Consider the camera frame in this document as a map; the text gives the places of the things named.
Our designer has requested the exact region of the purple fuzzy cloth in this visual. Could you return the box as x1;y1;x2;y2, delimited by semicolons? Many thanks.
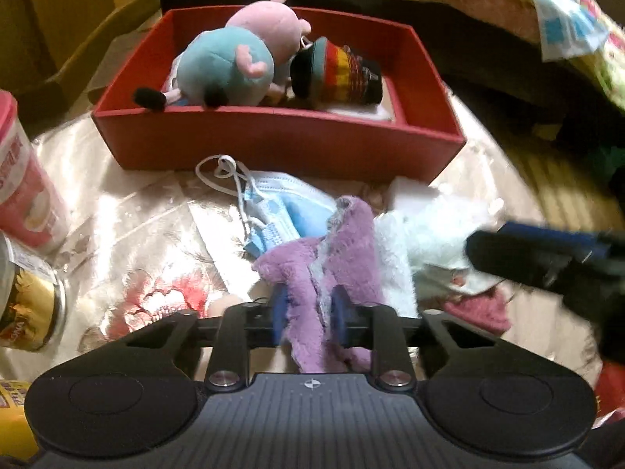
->
253;196;384;374

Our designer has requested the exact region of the maroon fuzzy sock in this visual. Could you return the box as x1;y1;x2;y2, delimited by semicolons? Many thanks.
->
442;286;512;336

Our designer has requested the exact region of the light blue towel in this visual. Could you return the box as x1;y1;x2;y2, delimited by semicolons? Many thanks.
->
374;177;500;318

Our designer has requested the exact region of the pink pig plush toy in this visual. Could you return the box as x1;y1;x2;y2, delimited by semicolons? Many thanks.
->
134;0;311;111

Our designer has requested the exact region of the white rectangular sponge block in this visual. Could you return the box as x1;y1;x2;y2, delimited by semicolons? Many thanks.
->
316;79;396;123

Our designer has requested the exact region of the red snack packet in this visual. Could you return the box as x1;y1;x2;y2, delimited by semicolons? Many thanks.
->
594;361;625;428

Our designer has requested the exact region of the clear glass jar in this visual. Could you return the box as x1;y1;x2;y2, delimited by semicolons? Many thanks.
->
0;233;66;353

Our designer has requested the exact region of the red cardboard box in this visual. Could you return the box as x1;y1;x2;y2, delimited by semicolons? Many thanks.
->
92;5;465;182

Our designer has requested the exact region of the pink lidded drink cup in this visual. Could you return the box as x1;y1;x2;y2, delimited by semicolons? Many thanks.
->
0;90;69;255

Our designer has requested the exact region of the yellow snack can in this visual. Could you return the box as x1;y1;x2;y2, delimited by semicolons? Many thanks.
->
0;380;38;462

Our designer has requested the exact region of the wooden cabinet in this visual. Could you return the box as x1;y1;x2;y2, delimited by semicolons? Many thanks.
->
1;0;160;123

